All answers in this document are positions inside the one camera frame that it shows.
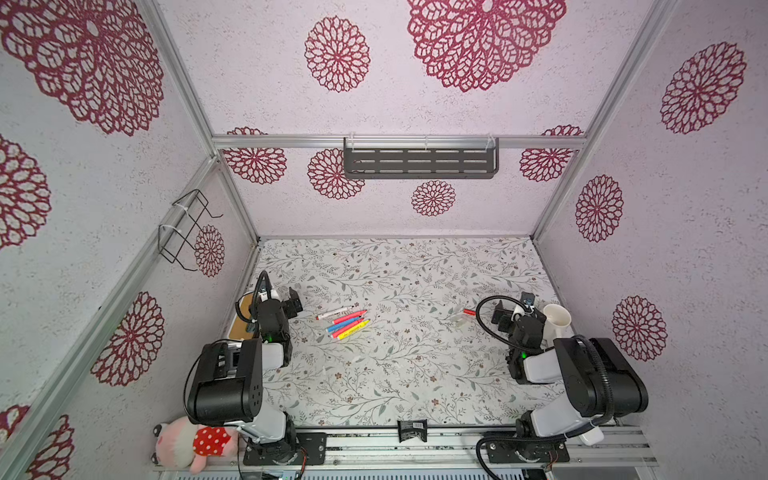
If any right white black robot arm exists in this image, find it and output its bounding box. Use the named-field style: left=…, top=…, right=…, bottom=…
left=475, top=295, right=649, bottom=446

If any white small puck device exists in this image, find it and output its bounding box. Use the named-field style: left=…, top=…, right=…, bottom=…
left=578, top=427, right=605, bottom=446

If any dark grey wall shelf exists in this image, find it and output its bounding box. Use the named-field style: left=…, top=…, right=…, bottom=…
left=342, top=138, right=499, bottom=180

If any yellow highlighter pen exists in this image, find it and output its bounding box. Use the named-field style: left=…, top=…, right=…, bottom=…
left=337, top=320, right=369, bottom=340

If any pink highlighter pen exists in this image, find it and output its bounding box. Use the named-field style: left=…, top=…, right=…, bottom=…
left=331, top=317, right=365, bottom=338
left=333, top=310, right=367, bottom=326

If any blue highlighter pen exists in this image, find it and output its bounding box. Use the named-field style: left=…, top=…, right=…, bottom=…
left=327, top=317, right=361, bottom=334

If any pink plush toy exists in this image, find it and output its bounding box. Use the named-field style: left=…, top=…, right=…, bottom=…
left=151, top=417, right=238, bottom=474

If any black wire wall rack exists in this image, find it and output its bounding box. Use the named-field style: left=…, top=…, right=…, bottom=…
left=156, top=189, right=226, bottom=278

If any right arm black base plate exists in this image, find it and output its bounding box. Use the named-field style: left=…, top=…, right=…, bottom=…
left=483, top=431, right=571, bottom=464

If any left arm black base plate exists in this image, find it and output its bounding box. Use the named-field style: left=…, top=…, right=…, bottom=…
left=243, top=432, right=328, bottom=467

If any white ceramic mug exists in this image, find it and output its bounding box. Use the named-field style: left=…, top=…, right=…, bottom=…
left=542, top=304, right=575, bottom=348

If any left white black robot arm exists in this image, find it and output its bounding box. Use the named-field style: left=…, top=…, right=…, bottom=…
left=184, top=271, right=303, bottom=464

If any small black clip bracket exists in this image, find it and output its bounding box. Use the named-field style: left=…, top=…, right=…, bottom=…
left=397, top=420, right=428, bottom=443

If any wooden lid tissue box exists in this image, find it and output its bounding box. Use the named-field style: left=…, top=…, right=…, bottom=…
left=227, top=292, right=254, bottom=341

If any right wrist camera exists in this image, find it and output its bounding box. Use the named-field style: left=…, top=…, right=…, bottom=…
left=519, top=292, right=536, bottom=315

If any white marker pen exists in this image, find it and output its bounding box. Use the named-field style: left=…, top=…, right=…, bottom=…
left=316, top=306, right=353, bottom=321

